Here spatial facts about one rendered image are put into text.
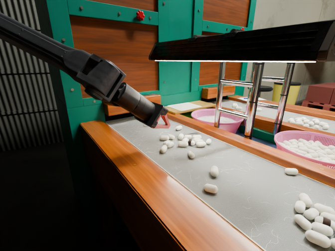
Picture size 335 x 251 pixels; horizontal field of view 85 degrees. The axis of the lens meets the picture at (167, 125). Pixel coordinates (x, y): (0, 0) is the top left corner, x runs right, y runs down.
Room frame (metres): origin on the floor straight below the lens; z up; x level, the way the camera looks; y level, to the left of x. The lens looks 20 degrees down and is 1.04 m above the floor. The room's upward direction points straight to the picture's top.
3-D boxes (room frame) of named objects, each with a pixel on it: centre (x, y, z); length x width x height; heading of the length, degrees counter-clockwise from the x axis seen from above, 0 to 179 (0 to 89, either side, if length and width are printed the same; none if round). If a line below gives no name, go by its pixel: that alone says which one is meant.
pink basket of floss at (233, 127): (0.92, -0.26, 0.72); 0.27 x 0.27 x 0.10
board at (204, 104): (1.10, -0.13, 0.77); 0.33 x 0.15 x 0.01; 126
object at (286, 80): (0.90, -0.52, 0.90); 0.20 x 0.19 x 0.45; 36
